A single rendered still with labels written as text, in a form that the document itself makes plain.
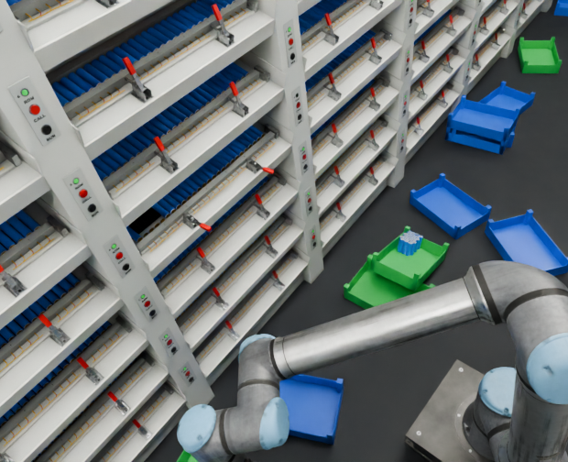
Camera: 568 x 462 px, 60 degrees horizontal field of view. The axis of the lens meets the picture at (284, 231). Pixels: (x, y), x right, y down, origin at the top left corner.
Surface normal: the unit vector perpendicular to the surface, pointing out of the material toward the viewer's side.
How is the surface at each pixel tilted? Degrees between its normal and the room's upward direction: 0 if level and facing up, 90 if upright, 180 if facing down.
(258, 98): 17
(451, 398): 2
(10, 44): 90
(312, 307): 0
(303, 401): 0
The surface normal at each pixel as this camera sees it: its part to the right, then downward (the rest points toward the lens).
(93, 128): 0.11, -0.53
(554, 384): 0.01, 0.62
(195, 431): -0.43, -0.70
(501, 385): -0.15, -0.75
